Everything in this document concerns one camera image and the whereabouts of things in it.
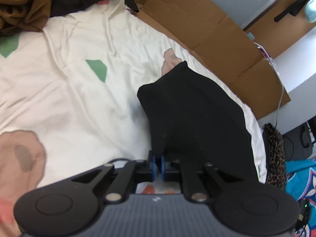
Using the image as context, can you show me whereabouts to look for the upright brown board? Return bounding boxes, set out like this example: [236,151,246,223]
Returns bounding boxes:
[244,0,316,58]

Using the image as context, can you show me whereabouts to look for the leopard print cloth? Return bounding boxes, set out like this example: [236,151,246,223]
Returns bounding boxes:
[263,123,287,190]

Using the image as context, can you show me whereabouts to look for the black shorts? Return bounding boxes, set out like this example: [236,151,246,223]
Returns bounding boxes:
[137,60,260,185]

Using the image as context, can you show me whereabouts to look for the white cable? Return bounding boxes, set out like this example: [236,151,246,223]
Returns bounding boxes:
[254,42,284,129]

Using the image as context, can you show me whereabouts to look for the teal printed blanket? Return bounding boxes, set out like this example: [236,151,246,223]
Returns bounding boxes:
[285,159,316,237]

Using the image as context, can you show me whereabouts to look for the black hanging garment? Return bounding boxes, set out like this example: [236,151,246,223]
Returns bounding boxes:
[274,0,313,23]

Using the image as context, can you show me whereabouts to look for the cream printed blanket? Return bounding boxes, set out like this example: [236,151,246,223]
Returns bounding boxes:
[0,0,268,237]

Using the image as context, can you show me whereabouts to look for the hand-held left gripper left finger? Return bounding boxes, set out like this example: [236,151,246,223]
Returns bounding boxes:
[70,150,157,201]

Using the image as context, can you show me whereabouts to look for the teal hat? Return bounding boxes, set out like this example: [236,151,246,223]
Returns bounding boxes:
[304,0,316,23]

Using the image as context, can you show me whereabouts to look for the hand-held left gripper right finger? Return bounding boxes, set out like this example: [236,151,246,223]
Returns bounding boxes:
[160,154,244,202]

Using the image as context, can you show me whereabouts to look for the brown garment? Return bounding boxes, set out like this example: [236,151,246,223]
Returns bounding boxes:
[0,0,87,34]

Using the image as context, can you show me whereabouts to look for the brown cardboard sheet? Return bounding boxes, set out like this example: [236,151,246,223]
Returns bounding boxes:
[126,0,292,120]

